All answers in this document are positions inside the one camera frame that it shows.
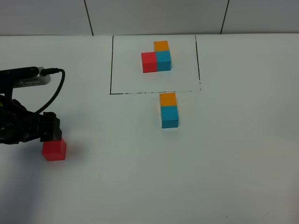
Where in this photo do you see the template blue cube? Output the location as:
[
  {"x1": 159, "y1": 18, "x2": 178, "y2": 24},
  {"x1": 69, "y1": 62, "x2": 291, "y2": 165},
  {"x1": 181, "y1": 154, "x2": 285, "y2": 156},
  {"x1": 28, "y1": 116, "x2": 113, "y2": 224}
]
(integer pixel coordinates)
[{"x1": 156, "y1": 50, "x2": 171, "y2": 71}]

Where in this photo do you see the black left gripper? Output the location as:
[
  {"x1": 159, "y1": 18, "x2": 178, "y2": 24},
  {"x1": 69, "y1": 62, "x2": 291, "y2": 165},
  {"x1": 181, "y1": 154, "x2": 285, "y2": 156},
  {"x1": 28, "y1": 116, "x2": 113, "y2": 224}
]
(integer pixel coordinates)
[{"x1": 0, "y1": 95, "x2": 62, "y2": 145}]

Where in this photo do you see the template red cube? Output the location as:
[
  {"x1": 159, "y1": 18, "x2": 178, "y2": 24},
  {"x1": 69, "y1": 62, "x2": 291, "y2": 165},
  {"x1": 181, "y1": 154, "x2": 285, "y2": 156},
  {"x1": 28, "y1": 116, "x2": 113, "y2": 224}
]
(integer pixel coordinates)
[{"x1": 141, "y1": 52, "x2": 157, "y2": 73}]

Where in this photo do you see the left camera black cable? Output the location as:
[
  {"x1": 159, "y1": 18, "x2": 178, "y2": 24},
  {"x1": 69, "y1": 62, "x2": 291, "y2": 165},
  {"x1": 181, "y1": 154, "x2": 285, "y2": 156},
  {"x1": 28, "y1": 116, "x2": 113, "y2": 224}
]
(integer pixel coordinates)
[{"x1": 35, "y1": 67, "x2": 66, "y2": 115}]

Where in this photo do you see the template orange cube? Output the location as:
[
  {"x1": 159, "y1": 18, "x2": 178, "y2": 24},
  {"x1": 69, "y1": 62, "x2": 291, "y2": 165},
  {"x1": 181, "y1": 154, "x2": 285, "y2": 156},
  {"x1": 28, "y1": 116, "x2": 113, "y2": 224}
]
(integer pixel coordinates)
[{"x1": 154, "y1": 41, "x2": 169, "y2": 52}]

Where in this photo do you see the loose orange cube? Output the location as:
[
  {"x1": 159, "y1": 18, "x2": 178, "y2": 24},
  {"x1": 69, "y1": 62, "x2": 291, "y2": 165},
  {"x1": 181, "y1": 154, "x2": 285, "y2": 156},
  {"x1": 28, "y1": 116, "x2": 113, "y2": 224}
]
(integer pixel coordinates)
[{"x1": 159, "y1": 92, "x2": 177, "y2": 107}]

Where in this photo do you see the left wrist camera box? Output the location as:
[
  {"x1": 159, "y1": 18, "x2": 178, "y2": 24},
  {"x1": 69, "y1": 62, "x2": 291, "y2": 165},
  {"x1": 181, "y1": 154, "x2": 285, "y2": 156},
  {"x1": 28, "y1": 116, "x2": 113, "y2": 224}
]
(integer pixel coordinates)
[{"x1": 0, "y1": 67, "x2": 51, "y2": 88}]

